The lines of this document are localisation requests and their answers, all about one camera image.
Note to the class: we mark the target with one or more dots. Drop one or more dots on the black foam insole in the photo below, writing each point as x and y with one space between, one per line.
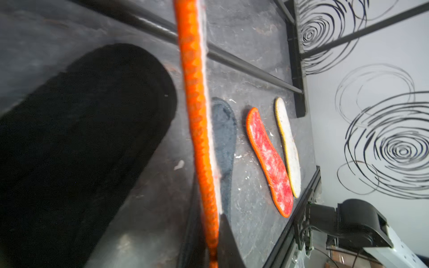
72 151

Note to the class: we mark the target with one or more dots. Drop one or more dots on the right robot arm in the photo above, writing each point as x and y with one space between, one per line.
357 225

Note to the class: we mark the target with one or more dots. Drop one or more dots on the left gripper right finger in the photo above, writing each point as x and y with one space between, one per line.
228 255

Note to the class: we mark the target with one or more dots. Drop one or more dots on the red orange-edged insole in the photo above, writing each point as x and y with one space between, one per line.
271 163

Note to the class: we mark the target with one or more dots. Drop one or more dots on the black garment rack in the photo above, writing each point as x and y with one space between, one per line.
135 16

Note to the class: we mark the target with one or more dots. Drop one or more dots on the dark grey felt insole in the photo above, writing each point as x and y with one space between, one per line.
225 134

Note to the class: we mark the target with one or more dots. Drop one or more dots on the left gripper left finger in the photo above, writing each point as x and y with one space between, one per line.
193 247

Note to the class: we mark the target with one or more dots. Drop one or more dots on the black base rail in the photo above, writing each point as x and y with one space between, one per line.
282 253

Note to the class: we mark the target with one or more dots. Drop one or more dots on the white yellow-edged insole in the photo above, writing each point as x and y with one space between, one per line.
290 149

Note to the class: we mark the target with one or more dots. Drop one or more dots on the white orange-edged insole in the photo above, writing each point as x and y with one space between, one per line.
191 25

